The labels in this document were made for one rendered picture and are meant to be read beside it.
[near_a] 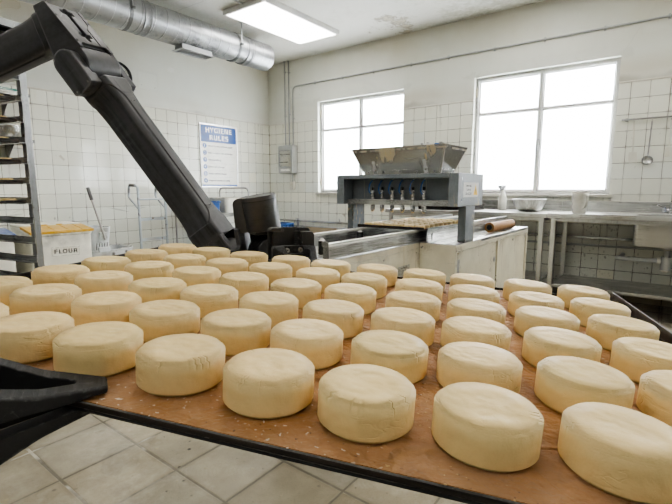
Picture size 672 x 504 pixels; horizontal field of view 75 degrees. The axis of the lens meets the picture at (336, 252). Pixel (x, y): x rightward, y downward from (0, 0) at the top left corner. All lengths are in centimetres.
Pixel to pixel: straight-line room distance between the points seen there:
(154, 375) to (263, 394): 6
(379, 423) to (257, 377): 7
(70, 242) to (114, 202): 107
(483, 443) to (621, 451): 5
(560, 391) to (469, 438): 8
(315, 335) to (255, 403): 8
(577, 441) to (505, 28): 544
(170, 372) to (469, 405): 15
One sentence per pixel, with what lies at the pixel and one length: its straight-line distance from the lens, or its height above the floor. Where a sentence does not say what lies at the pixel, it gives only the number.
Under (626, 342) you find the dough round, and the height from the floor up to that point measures 100.
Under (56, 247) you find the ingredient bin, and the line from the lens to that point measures 484.
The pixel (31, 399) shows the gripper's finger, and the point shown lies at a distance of 27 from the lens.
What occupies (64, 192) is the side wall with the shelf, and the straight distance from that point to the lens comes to 555.
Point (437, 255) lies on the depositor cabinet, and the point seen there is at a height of 78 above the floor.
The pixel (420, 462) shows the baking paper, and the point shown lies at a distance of 22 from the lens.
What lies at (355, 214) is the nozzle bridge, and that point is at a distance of 260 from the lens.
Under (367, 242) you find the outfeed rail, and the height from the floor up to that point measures 88.
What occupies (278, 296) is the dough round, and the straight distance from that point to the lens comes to 38.
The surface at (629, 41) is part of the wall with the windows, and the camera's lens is 529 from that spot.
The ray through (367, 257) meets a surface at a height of 82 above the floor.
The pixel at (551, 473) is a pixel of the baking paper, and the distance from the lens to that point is 23.
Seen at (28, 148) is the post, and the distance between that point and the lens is 245.
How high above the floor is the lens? 110
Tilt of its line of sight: 8 degrees down
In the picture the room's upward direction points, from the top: straight up
